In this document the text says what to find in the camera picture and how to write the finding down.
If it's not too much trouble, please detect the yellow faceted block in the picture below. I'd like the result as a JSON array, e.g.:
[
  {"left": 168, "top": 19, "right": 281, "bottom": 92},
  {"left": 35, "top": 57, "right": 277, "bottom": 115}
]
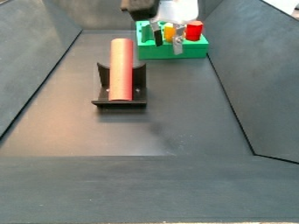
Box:
[{"left": 162, "top": 23, "right": 174, "bottom": 42}]

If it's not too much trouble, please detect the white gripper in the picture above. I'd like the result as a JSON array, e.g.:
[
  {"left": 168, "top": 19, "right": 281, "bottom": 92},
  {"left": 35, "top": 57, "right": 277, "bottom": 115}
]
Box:
[{"left": 149, "top": 0, "right": 198, "bottom": 55}]

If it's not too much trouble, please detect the red hexagonal block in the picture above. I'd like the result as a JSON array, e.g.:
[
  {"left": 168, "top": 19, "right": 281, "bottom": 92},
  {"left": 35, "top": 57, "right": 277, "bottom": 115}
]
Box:
[{"left": 185, "top": 20, "right": 202, "bottom": 41}]

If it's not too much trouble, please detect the red cylinder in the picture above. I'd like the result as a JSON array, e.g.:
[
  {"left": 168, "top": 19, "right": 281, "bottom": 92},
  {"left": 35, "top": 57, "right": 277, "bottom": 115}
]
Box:
[{"left": 107, "top": 38, "right": 133, "bottom": 101}]

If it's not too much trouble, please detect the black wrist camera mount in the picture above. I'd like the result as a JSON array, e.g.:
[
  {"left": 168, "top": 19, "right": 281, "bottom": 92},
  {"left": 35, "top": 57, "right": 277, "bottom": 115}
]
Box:
[{"left": 119, "top": 0, "right": 160, "bottom": 21}]

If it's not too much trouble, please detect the green shape sorter board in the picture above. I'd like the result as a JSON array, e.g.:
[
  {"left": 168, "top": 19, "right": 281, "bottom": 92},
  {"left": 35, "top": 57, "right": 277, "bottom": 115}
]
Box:
[{"left": 134, "top": 21, "right": 209, "bottom": 60}]

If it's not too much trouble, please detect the green notched block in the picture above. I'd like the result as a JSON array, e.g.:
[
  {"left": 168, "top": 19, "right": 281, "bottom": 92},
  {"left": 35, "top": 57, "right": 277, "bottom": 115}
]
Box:
[{"left": 141, "top": 24, "right": 154, "bottom": 43}]

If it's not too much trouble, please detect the black cradle fixture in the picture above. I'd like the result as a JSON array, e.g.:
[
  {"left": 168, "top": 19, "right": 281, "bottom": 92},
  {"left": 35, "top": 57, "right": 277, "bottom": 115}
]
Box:
[{"left": 91, "top": 63, "right": 146, "bottom": 108}]

